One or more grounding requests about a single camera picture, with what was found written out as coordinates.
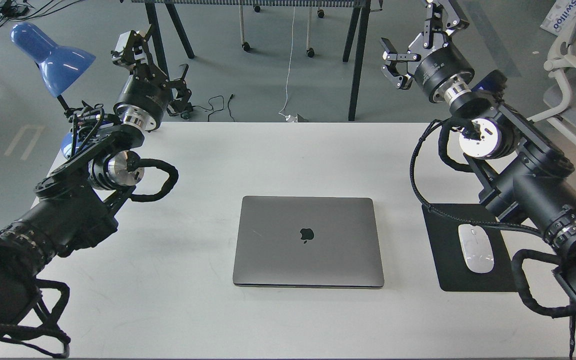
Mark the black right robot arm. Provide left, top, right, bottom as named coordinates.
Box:
left=381, top=0, right=576, bottom=353

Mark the black cable bundle on floor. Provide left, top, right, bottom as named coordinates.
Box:
left=0, top=0, right=84, bottom=47

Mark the black mouse pad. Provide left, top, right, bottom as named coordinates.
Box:
left=421, top=205, right=517, bottom=293

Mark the white hanging power cable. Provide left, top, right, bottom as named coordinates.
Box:
left=278, top=6, right=311, bottom=124

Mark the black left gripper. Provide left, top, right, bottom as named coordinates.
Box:
left=110, top=26, right=193, bottom=132

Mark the white computer mouse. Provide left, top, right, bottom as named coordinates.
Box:
left=457, top=223, right=495, bottom=274

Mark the grey laptop computer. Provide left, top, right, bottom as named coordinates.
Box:
left=231, top=195, right=385, bottom=289

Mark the blue desk lamp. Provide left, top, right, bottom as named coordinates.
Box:
left=10, top=22, right=97, bottom=159

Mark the black framed background table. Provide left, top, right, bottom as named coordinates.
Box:
left=141, top=0, right=383, bottom=122

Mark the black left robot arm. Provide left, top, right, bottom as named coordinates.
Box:
left=0, top=22, right=192, bottom=359

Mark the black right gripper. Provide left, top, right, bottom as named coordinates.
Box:
left=380, top=0, right=476, bottom=105

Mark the white wheeled stand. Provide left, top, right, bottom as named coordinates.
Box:
left=238, top=5, right=327, bottom=58

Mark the white printed cardboard box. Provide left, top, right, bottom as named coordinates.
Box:
left=539, top=0, right=576, bottom=36

